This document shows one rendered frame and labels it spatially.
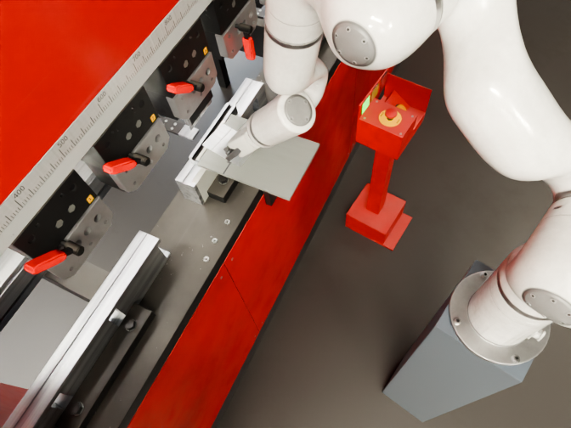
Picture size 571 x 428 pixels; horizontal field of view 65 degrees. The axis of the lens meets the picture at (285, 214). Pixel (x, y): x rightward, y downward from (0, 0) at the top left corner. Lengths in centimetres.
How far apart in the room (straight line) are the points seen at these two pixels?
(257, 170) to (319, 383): 107
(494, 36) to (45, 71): 58
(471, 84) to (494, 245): 173
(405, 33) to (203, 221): 87
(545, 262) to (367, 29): 34
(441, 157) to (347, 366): 115
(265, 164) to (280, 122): 29
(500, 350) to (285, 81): 64
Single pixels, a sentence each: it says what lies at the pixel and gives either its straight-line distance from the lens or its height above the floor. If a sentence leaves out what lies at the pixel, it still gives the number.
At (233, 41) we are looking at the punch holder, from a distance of 112.
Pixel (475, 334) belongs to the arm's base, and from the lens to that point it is 98.
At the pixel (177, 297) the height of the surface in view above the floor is 88.
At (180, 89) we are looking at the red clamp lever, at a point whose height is 130.
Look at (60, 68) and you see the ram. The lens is 75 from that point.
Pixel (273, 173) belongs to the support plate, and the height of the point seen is 100.
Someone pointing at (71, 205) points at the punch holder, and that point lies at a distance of 84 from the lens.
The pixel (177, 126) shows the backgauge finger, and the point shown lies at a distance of 126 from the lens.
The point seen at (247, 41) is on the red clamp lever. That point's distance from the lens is 112.
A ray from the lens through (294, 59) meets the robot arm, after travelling 71.
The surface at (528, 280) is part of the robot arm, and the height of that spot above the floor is 138.
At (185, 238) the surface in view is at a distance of 121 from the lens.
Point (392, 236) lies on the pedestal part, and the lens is 214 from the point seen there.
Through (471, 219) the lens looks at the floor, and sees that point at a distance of 228.
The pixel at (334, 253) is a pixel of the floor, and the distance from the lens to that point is 210.
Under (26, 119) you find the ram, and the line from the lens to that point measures 73.
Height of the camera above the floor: 192
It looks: 61 degrees down
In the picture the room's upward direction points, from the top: 10 degrees counter-clockwise
